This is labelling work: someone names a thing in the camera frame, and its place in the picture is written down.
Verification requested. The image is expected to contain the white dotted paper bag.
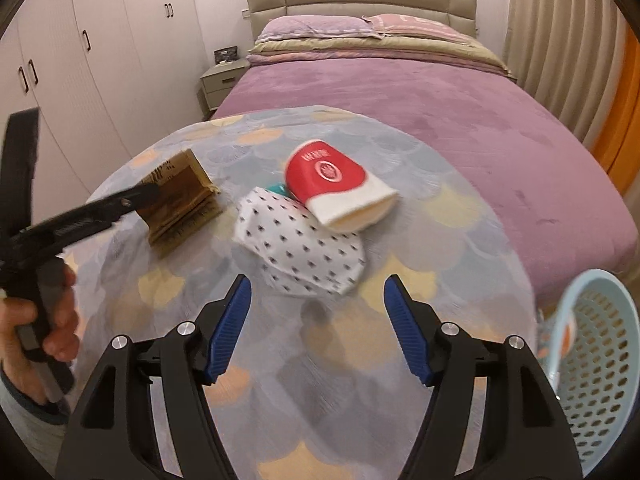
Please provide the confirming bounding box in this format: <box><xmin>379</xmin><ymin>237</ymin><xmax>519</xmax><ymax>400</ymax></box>
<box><xmin>233</xmin><ymin>186</ymin><xmax>366</xmax><ymax>297</ymax></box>

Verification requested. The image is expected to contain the teal plastic bag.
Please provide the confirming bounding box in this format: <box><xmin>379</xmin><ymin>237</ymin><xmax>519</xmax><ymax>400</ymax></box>
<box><xmin>267</xmin><ymin>183</ymin><xmax>291</xmax><ymax>197</ymax></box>

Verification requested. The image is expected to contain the red white paper cup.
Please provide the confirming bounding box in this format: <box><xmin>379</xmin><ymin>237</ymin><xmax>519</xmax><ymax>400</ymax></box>
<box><xmin>284</xmin><ymin>139</ymin><xmax>398</xmax><ymax>234</ymax></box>

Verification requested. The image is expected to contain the grey left sleeve forearm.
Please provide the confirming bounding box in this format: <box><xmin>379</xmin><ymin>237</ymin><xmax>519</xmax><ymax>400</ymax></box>
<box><xmin>1</xmin><ymin>370</ymin><xmax>68</xmax><ymax>474</ymax></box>

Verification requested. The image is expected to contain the person's left hand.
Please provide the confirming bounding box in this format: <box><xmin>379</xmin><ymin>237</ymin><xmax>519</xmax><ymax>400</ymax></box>
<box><xmin>1</xmin><ymin>258</ymin><xmax>79</xmax><ymax>405</ymax></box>

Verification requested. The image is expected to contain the light blue plastic basket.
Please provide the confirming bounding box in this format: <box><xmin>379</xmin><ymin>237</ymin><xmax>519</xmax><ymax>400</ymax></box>
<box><xmin>538</xmin><ymin>269</ymin><xmax>639</xmax><ymax>474</ymax></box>

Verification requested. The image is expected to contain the pastel scale pattern blanket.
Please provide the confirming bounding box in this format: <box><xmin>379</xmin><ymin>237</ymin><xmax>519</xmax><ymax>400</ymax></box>
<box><xmin>66</xmin><ymin>106</ymin><xmax>537</xmax><ymax>479</ymax></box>

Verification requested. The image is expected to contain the purple covered bed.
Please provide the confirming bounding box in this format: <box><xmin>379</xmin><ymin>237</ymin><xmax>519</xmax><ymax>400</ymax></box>
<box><xmin>217</xmin><ymin>58</ymin><xmax>639</xmax><ymax>300</ymax></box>

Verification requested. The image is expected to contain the white wardrobe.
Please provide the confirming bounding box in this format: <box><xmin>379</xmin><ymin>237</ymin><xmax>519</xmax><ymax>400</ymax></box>
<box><xmin>1</xmin><ymin>0</ymin><xmax>207</xmax><ymax>220</ymax></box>

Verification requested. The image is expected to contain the beige nightstand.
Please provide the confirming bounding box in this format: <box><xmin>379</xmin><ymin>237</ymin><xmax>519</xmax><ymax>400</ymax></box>
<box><xmin>200</xmin><ymin>58</ymin><xmax>250</xmax><ymax>112</ymax></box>

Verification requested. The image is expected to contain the orange curtain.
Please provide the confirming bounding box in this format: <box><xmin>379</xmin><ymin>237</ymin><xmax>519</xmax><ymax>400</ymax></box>
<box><xmin>591</xmin><ymin>26</ymin><xmax>640</xmax><ymax>195</ymax></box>

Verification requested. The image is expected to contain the purple pillow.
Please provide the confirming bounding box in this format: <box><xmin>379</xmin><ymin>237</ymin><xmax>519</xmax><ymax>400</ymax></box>
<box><xmin>255</xmin><ymin>15</ymin><xmax>381</xmax><ymax>44</ymax></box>

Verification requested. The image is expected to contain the beige folded quilt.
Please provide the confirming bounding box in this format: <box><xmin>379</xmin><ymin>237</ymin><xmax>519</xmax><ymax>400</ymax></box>
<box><xmin>247</xmin><ymin>36</ymin><xmax>515</xmax><ymax>81</ymax></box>

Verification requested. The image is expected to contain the beige curtain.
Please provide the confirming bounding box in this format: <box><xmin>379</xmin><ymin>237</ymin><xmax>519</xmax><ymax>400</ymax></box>
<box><xmin>504</xmin><ymin>0</ymin><xmax>627</xmax><ymax>148</ymax></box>

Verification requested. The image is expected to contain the pink pillow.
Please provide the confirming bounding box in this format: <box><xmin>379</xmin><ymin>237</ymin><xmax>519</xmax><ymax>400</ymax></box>
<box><xmin>363</xmin><ymin>13</ymin><xmax>472</xmax><ymax>44</ymax></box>

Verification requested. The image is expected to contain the small black photo frame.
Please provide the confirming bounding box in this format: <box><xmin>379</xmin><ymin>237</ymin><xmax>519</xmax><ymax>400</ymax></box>
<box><xmin>214</xmin><ymin>46</ymin><xmax>240</xmax><ymax>65</ymax></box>

